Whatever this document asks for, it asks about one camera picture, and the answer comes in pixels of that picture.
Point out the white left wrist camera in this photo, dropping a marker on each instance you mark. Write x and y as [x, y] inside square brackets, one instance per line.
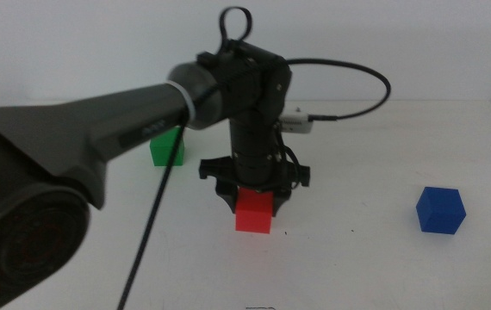
[297, 122]

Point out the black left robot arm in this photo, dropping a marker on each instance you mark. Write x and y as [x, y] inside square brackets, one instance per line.
[77, 125]

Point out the blue cube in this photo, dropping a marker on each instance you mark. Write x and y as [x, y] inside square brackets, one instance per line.
[439, 213]

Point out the red cube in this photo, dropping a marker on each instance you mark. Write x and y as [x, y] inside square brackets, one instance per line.
[253, 215]

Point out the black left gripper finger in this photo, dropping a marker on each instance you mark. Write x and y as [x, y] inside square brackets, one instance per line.
[228, 198]
[280, 202]

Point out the green cube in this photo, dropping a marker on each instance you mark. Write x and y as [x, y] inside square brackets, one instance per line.
[161, 150]

